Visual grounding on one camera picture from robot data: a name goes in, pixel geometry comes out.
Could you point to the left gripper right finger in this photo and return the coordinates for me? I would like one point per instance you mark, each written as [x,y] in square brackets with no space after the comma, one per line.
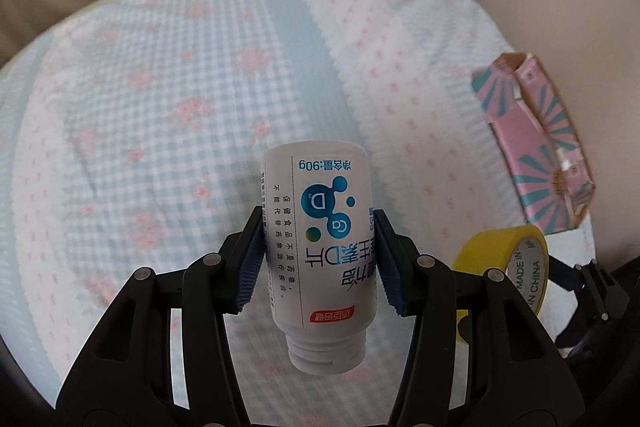
[478,355]

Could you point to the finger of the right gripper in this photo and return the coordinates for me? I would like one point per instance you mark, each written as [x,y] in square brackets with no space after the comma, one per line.
[601,294]

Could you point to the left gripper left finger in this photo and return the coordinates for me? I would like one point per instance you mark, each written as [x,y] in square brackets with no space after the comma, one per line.
[160,354]

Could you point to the yellow tape roll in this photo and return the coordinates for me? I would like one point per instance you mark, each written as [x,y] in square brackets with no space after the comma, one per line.
[520,253]

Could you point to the white supplement bottle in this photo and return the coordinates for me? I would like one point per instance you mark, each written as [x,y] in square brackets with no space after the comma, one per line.
[317,208]

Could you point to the pink cardboard box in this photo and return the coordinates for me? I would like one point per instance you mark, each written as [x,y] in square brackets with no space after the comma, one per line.
[538,141]

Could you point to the blue checkered bed sheet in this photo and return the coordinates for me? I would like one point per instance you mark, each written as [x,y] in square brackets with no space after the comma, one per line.
[133,135]

